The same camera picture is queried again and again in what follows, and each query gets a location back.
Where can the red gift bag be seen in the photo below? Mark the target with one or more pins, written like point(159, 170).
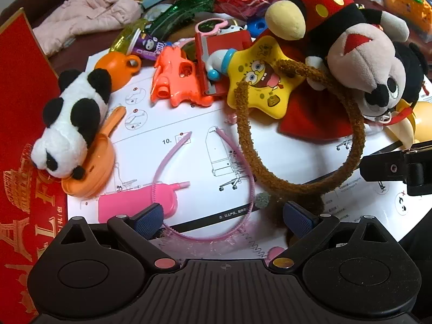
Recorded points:
point(23, 141)

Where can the white instruction sheet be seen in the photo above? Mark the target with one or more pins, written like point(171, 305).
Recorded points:
point(189, 155)

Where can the panda plush toy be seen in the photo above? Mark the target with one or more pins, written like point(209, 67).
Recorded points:
point(72, 121)

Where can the orange toy water gun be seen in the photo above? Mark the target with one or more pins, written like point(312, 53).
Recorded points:
point(175, 74)

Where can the pink padded jacket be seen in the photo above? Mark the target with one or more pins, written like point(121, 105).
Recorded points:
point(91, 13)

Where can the orange plastic toy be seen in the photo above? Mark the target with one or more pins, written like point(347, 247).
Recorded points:
point(408, 3)

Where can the white and blue toy figure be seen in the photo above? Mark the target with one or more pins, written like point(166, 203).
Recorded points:
point(217, 60)

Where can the yellow star cartoon toy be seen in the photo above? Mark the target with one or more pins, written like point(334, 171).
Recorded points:
point(260, 74)

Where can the green plastic packet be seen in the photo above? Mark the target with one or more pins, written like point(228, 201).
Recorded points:
point(182, 11)

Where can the purple cup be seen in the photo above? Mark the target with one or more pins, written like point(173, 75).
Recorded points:
point(152, 45)

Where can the thin pink headband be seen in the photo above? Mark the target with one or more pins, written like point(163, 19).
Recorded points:
point(158, 172)

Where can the pink heart sunglasses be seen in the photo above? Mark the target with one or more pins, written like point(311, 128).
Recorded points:
point(211, 27)

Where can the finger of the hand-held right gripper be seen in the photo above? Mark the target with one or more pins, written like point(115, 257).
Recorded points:
point(384, 167)

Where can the orange toy pot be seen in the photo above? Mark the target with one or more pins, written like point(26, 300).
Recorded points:
point(113, 65)

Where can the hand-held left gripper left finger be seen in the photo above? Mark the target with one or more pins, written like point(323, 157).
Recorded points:
point(148, 221)

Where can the white spotted toy figure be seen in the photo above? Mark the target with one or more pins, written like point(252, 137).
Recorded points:
point(233, 28)

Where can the small grey pompom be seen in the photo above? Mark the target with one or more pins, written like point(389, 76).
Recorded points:
point(262, 199)

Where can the orange toy frying pan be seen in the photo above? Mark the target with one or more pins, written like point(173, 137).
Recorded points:
point(98, 168)

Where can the yellow-green foil balloon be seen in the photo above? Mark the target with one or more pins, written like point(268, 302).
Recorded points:
point(126, 37)

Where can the brown fuzzy headband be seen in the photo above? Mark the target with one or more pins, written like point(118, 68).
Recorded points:
point(244, 131)

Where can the blue toy gear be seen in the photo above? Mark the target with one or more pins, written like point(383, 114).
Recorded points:
point(256, 27)

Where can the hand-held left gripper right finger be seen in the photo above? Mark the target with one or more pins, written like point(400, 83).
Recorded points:
point(298, 217)

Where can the red and grey toy box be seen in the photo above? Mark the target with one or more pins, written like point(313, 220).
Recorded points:
point(229, 42)

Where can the yellow plastic toy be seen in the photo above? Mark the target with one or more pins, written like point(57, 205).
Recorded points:
point(406, 125)

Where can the red black mouse plush toy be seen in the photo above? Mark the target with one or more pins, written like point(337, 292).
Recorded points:
point(354, 50)

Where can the pink toy phone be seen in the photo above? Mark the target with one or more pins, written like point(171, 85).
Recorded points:
point(128, 202)

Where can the red cloth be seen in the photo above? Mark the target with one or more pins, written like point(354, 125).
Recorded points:
point(314, 118)

